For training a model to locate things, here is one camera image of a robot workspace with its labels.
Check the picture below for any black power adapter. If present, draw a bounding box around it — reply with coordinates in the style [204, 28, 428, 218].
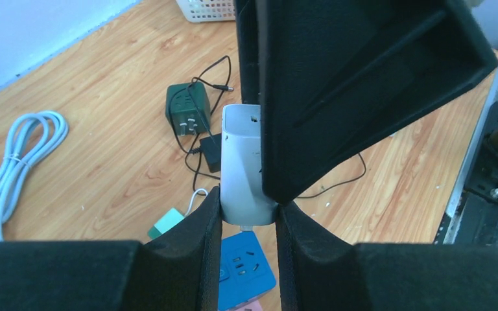
[199, 133, 222, 173]

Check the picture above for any short white USB cable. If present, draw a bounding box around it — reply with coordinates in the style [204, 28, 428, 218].
[184, 188, 209, 218]

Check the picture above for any white plastic basket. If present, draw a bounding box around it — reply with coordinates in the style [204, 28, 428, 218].
[176, 0, 235, 23]

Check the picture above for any light blue power strip cable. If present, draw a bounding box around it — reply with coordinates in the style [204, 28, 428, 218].
[0, 110, 70, 242]

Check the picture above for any blue cube power socket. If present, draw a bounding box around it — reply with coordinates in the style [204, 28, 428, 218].
[218, 231, 276, 310]

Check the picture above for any green USB charger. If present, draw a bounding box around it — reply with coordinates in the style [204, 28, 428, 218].
[147, 208, 185, 240]

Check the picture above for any pink triangular power socket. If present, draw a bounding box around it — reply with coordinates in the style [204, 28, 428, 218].
[231, 300, 263, 311]

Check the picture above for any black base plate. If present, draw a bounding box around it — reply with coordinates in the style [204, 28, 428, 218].
[433, 86, 498, 246]

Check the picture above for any white USB charger plug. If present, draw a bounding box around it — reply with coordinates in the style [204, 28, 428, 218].
[220, 104, 278, 227]

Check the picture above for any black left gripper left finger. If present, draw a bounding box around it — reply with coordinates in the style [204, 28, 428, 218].
[0, 187, 222, 310]

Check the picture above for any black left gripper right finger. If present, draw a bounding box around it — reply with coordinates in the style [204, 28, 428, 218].
[276, 203, 498, 310]

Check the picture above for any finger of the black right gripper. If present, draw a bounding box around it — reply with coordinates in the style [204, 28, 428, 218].
[234, 0, 259, 104]
[256, 1, 498, 204]

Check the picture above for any dark green cube socket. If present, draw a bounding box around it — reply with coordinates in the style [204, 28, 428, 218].
[165, 82, 210, 137]

